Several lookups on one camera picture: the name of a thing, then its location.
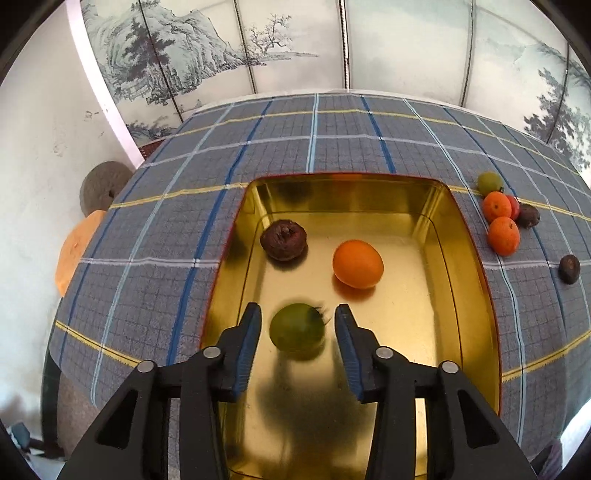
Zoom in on green tomato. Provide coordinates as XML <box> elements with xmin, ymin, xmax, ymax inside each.
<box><xmin>269</xmin><ymin>303</ymin><xmax>331</xmax><ymax>352</ymax></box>
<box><xmin>476</xmin><ymin>172</ymin><xmax>504</xmax><ymax>197</ymax></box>

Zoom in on round orange cushion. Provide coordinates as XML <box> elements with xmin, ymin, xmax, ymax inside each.
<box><xmin>54</xmin><ymin>210</ymin><xmax>108</xmax><ymax>297</ymax></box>

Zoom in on landscape painted folding screen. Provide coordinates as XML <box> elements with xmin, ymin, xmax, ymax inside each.
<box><xmin>81</xmin><ymin>0</ymin><xmax>591</xmax><ymax>172</ymax></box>

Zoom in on gold tin box red outside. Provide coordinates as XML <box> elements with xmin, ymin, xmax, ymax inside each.
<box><xmin>199</xmin><ymin>173</ymin><xmax>503</xmax><ymax>478</ymax></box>

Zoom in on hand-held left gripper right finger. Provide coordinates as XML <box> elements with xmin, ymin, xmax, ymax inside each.
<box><xmin>335</xmin><ymin>303</ymin><xmax>539</xmax><ymax>480</ymax></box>

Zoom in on grey plaid tablecloth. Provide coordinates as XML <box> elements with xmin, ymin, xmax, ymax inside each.
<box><xmin>48</xmin><ymin>92</ymin><xmax>591</xmax><ymax>480</ymax></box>

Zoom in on dark purple mangosteen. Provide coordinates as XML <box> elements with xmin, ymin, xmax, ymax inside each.
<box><xmin>260</xmin><ymin>220</ymin><xmax>308</xmax><ymax>262</ymax></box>
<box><xmin>517</xmin><ymin>203</ymin><xmax>541</xmax><ymax>229</ymax></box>
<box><xmin>558</xmin><ymin>254</ymin><xmax>581</xmax><ymax>285</ymax></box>

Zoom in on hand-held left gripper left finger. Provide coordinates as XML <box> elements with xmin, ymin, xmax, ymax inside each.
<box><xmin>58</xmin><ymin>302</ymin><xmax>262</xmax><ymax>480</ymax></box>

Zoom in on orange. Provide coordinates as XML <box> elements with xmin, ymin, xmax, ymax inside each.
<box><xmin>332</xmin><ymin>239</ymin><xmax>385</xmax><ymax>290</ymax></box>
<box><xmin>488</xmin><ymin>216</ymin><xmax>521</xmax><ymax>257</ymax></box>
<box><xmin>482</xmin><ymin>191</ymin><xmax>512</xmax><ymax>223</ymax></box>

